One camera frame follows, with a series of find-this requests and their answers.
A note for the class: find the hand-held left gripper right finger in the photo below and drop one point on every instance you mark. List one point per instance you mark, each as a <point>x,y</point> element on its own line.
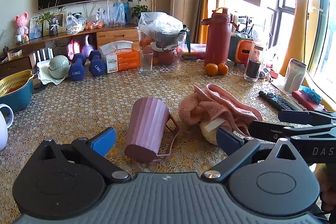
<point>228,141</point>

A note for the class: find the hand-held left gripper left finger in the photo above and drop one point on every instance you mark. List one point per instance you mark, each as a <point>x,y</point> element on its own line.
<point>105,140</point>

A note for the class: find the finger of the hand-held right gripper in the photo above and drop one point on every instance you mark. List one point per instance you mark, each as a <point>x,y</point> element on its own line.
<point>265,129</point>
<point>296,117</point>

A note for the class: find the pink towel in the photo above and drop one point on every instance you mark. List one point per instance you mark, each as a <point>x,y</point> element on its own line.
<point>199,108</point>

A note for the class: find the purple ribbed mug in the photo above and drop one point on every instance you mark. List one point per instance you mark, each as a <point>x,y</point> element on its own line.
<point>147,127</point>

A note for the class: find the red box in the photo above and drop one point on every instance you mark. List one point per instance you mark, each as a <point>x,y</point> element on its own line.
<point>304,101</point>

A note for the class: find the pale yellow round object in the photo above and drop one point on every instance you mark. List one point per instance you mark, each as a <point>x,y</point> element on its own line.
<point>207,132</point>

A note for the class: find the black remote control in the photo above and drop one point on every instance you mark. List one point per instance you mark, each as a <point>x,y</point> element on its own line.
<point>275,100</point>

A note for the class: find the blue crumpled wrapper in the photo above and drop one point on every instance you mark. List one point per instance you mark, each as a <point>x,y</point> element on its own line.
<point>313,95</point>

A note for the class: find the grey white tumbler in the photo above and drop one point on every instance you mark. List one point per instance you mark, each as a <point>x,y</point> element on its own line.
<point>294,78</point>

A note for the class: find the glass jar with dark contents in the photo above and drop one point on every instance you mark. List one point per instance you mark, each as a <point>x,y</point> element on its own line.
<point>253,66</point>

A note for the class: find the orange tangerine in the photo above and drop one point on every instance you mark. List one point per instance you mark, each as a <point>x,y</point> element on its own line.
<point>223,69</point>
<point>211,69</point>

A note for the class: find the blue dumbbell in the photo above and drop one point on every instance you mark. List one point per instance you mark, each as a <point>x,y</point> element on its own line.
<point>77,69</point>
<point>97,65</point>

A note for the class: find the orange green storage box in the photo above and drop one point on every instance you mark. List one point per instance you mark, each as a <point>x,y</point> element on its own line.
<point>242,52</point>

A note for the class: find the orange tissue pack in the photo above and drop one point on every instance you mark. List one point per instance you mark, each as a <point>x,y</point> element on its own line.
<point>123,60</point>

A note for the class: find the pale green bowl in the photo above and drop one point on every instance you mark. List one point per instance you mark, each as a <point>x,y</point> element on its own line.
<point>59,66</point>

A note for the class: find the clear drinking glass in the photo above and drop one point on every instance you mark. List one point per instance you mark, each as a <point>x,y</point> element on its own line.
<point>145,62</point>

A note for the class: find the white cloth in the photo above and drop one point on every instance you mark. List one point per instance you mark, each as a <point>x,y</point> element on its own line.
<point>44,74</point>

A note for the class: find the light purple kettlebell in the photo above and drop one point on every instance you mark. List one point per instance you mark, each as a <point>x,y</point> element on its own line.
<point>87,49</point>

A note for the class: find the teal basin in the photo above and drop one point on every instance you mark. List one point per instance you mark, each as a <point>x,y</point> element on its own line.
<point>18,102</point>

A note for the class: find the small pink bag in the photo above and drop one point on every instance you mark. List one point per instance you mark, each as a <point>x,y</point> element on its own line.
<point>72,49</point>

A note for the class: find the giraffe figure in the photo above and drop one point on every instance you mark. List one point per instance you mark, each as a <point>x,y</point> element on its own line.
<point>300,16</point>

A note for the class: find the large red water bottle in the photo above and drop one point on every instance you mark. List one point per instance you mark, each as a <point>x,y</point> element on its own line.
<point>216,40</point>

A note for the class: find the white pitcher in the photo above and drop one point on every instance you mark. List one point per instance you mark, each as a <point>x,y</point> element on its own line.
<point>3,132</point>

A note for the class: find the wooden television cabinet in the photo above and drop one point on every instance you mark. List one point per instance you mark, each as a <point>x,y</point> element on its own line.
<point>115,36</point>

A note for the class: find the white slatted rack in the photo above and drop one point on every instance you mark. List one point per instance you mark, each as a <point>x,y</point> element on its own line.
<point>43,54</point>

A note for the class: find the clear plastic fruit container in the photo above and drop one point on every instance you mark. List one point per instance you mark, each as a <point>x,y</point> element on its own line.
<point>168,53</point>

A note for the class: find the yellow strainer basket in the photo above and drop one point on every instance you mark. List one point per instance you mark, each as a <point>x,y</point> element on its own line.
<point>15,81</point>

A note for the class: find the bag of oranges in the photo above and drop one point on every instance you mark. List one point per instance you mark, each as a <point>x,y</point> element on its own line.
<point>93,26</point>

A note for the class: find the white plastic food bag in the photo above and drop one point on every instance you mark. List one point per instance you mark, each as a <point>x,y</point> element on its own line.
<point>74,24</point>

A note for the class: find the vase with twigs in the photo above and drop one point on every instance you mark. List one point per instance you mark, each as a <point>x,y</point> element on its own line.
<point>53,29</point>

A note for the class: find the large clear plastic bag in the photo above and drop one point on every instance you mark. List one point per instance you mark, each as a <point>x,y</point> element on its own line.
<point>114,15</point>

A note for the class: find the blue box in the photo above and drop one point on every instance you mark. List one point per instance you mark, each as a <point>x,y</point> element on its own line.
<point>126,12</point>

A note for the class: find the small framed photo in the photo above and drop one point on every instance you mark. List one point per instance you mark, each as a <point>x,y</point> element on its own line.
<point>34,28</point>

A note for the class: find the pink bear figurine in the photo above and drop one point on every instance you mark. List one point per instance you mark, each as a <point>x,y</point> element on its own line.
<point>21,23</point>

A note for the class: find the wooden photo frame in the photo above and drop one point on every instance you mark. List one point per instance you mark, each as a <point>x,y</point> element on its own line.
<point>61,22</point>

